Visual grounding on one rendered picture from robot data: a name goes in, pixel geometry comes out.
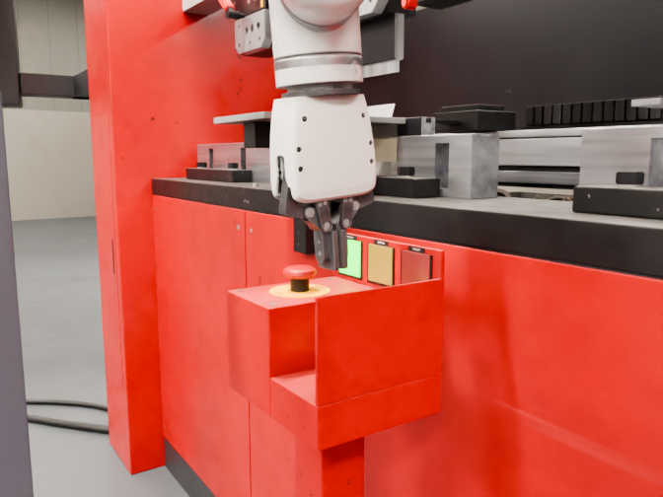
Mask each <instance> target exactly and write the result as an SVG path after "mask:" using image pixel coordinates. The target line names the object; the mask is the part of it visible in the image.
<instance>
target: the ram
mask: <svg viewBox="0 0 663 497"><path fill-rule="evenodd" d="M221 9H223V8H222V6H221V4H220V3H219V1H218V0H183V12H187V13H194V14H201V15H208V16H209V15H211V14H213V13H215V12H217V11H219V10H221Z"/></svg>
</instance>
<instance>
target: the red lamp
mask: <svg viewBox="0 0 663 497"><path fill-rule="evenodd" d="M425 280H430V255H427V254H422V253H417V252H412V251H407V250H403V253H402V284H406V283H412V282H419V281H425Z"/></svg>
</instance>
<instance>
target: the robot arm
mask: <svg viewBox="0 0 663 497"><path fill-rule="evenodd" d="M363 1H364V0H268V3H269V15H270V25H271V37H272V48H273V60H274V73H275V85H276V89H283V90H287V93H286V94H281V99H278V100H274V101H273V108H272V116H271V126H270V179H271V189H272V193H273V196H274V197H275V198H277V199H279V200H280V202H279V214H280V215H283V216H289V217H298V218H301V219H302V220H303V221H304V222H305V223H306V224H307V225H308V227H309V229H311V230H314V241H315V254H316V260H317V262H318V266H319V267H321V268H325V269H328V270H332V271H336V270H339V269H340V268H341V269H343V268H347V266H348V262H347V257H348V244H347V230H346V229H348V228H350V226H351V224H352V218H353V217H354V215H355V213H356V212H357V210H358V209H359V208H362V207H364V206H366V205H368V204H370V203H372V202H373V201H374V194H373V191H372V189H373V188H374V187H375V184H376V160H375V149H374V141H373V134H372V128H371V122H370V117H369V112H368V108H367V105H366V101H365V98H364V95H359V89H357V88H353V87H352V84H356V83H363V67H362V56H361V55H362V50H361V33H360V16H359V6H360V5H361V4H362V3H363ZM297 201H298V202H302V203H303V205H299V204H298V202H297Z"/></svg>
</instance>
